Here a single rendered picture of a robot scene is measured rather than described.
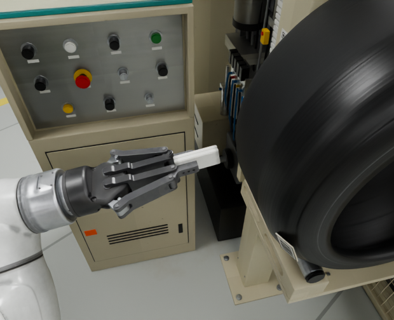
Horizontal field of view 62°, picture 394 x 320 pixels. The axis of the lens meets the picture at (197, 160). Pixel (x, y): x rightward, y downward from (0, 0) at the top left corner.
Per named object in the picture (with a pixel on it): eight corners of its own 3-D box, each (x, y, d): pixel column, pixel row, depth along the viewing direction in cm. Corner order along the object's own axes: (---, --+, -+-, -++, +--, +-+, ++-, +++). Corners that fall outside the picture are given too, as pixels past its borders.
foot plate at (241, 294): (219, 255, 174) (219, 253, 172) (266, 245, 178) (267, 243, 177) (234, 305, 155) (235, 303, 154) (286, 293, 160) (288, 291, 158)
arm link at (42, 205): (21, 164, 50) (60, 153, 50) (50, 199, 56) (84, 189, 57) (12, 211, 44) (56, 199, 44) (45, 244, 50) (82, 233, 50)
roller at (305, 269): (255, 174, 98) (250, 167, 94) (268, 167, 97) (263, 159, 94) (309, 286, 73) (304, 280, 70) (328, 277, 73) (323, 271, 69)
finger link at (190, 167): (164, 168, 50) (168, 183, 48) (196, 160, 50) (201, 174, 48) (166, 174, 51) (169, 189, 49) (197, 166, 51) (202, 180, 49)
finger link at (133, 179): (102, 178, 49) (102, 185, 48) (175, 160, 49) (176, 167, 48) (111, 193, 52) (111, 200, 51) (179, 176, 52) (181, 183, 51)
